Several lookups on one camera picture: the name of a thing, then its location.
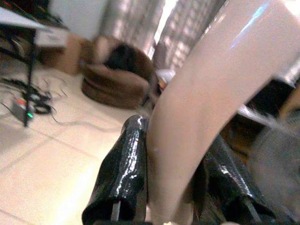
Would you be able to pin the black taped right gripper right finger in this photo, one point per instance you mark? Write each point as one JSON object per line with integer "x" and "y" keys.
{"x": 225, "y": 182}

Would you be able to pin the brown round pet bed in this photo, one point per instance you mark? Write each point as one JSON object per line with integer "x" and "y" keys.
{"x": 117, "y": 79}

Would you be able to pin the white table with black legs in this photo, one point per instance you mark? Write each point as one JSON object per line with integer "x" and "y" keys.
{"x": 25, "y": 32}

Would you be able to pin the dark low furniture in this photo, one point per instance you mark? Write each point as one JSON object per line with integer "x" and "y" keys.
{"x": 264, "y": 100}

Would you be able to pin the power strip with green light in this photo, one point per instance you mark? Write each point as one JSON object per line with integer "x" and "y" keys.
{"x": 22, "y": 109}

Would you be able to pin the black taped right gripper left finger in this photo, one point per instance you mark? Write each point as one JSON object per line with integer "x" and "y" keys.
{"x": 124, "y": 171}

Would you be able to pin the patterned window curtain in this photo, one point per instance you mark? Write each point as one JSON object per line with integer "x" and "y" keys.
{"x": 173, "y": 30}

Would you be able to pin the brown cardboard box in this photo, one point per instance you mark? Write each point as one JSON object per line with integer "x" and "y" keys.
{"x": 56, "y": 56}

